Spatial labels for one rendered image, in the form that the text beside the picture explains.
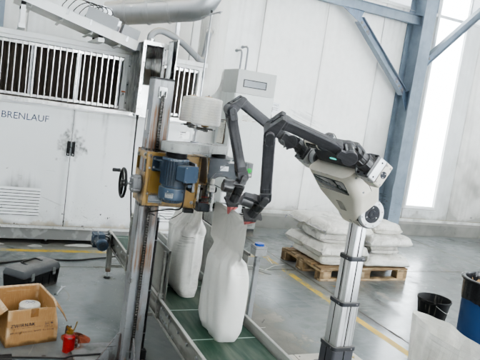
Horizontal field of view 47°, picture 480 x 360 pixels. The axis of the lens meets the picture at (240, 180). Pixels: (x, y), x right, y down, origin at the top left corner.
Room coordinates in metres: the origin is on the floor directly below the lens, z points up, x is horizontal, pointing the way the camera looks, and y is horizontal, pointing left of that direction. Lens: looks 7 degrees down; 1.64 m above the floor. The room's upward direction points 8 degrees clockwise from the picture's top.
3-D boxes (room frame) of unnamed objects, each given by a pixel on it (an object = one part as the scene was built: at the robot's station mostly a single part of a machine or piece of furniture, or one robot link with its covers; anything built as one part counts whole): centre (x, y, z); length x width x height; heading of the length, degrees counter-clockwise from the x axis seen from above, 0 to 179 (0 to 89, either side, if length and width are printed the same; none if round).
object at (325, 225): (5.91, -1.16, 0.56); 0.66 x 0.42 x 0.15; 115
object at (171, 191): (3.03, 0.37, 1.21); 0.15 x 0.15 x 0.25
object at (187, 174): (2.97, 0.29, 1.25); 0.10 x 0.08 x 0.12; 140
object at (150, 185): (3.26, 0.44, 1.18); 0.34 x 0.25 x 0.31; 115
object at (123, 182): (3.14, 0.67, 1.13); 0.18 x 0.11 x 0.18; 25
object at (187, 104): (3.34, 0.35, 1.61); 0.15 x 0.14 x 0.17; 25
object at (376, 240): (6.19, -1.69, 0.44); 0.68 x 0.44 x 0.15; 115
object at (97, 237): (4.69, 1.12, 0.35); 0.30 x 0.15 x 0.15; 25
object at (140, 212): (3.23, 0.53, 0.88); 0.12 x 0.11 x 1.74; 115
